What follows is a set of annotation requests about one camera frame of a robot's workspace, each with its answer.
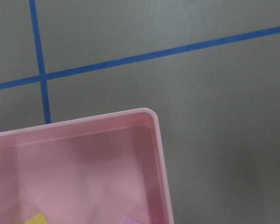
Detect pink plastic bin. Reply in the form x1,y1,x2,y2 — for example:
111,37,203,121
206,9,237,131
0,108,174,224

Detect yellow foam block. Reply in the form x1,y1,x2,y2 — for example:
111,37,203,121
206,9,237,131
24,213,48,224

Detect pink foam block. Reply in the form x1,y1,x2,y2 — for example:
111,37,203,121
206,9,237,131
121,216,141,224

